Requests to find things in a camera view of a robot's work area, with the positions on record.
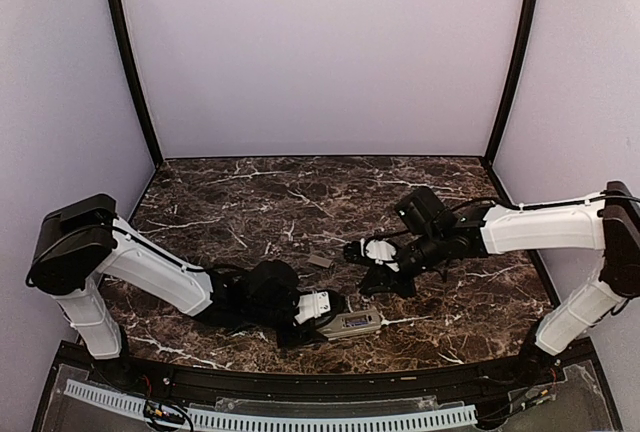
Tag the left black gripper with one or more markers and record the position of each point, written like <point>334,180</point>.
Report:
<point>299,336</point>

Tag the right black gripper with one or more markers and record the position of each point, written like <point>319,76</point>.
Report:
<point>378,275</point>

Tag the grey remote control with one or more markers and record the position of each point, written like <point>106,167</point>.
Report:
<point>336,330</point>

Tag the grey battery cover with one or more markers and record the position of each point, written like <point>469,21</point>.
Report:
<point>320,261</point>

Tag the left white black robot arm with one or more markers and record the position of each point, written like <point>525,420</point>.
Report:
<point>88,237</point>

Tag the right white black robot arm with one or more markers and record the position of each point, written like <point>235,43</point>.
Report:
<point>606,221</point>

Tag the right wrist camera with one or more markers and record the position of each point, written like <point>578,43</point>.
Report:
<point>372,252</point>

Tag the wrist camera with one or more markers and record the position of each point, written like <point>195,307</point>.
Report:
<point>372,252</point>
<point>319,304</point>

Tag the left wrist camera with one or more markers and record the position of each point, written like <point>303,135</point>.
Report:
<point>319,304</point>

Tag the black front rail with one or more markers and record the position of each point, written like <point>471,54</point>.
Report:
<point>484,380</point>

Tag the white slotted cable duct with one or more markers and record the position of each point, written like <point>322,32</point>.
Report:
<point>237,415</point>

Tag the right black frame post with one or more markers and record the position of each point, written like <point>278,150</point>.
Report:
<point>514,70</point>

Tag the black frame post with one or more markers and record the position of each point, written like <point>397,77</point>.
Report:
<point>514,70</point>
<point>119,23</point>

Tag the left black frame post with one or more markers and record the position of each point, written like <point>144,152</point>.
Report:
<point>119,23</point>

